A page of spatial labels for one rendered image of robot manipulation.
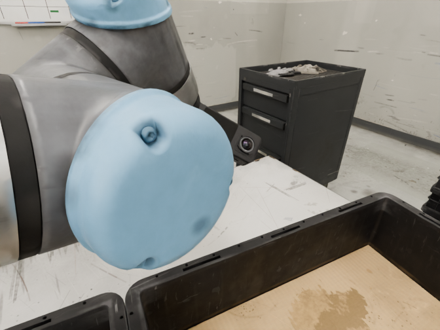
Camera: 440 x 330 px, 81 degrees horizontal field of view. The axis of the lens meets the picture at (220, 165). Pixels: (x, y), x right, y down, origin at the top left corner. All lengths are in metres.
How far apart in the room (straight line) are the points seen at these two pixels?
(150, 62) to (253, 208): 0.56
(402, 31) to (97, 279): 3.24
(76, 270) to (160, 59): 0.51
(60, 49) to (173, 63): 0.09
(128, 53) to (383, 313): 0.43
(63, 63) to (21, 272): 0.56
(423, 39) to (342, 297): 3.00
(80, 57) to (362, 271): 0.45
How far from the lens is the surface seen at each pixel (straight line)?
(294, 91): 1.37
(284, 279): 0.42
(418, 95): 3.30
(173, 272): 0.31
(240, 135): 0.37
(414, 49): 3.31
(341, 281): 0.45
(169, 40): 0.26
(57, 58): 0.24
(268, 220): 0.71
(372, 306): 0.45
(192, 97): 0.32
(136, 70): 0.25
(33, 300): 0.66
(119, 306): 0.30
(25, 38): 3.00
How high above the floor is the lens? 1.17
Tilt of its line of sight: 30 degrees down
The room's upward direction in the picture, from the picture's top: straight up
